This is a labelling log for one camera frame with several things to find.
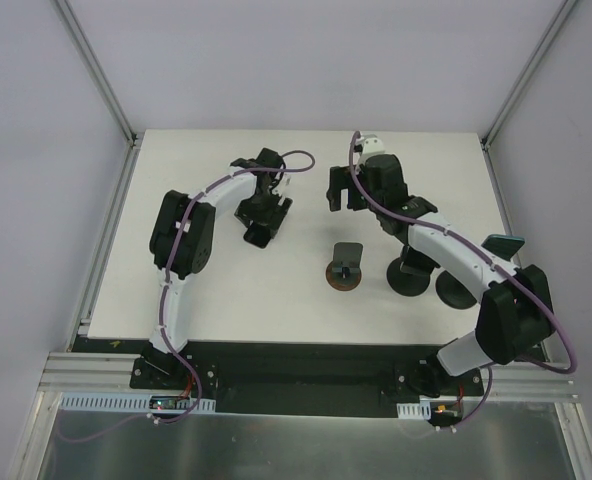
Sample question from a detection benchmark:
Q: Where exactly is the black phone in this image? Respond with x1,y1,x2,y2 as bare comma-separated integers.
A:
400,245,440,277
482,234,526,261
235,204,281,249

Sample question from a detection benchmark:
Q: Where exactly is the brown disc small stand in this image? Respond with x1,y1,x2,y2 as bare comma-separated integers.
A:
325,242,363,292

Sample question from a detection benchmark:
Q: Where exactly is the black phone stand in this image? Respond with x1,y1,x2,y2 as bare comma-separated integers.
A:
435,270,478,310
386,251,431,297

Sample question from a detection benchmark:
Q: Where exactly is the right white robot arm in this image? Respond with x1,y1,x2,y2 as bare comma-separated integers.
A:
326,153,556,397

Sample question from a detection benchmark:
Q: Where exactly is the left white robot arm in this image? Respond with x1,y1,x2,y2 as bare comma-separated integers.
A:
142,148,293,389

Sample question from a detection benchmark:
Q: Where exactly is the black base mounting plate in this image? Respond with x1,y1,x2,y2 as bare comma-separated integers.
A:
130,341,483,418

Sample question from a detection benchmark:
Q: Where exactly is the metal sheet front panel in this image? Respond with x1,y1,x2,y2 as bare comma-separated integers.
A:
40,403,574,479

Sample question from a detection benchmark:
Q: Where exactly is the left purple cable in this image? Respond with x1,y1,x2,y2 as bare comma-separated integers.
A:
158,149,316,426

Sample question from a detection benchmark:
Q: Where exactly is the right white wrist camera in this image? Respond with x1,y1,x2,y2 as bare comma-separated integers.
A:
353,134,386,164

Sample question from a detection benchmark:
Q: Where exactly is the right aluminium frame post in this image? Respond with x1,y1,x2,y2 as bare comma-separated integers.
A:
481,0,580,152

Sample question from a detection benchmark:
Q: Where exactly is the aluminium frame post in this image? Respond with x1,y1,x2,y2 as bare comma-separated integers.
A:
50,0,139,146
481,0,580,152

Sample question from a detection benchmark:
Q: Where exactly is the right white cable duct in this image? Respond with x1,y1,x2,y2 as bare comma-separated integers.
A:
396,400,432,421

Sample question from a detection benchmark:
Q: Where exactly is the white cable duct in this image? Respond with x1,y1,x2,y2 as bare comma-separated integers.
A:
396,400,432,421
60,393,216,415

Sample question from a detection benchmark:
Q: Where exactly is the front aluminium rail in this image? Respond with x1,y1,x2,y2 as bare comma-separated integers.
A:
38,352,581,403

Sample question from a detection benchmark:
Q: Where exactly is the left white cable duct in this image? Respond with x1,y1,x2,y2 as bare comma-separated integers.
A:
60,393,216,415

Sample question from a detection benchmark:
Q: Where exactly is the left aluminium frame post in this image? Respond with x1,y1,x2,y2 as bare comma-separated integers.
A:
50,0,139,146

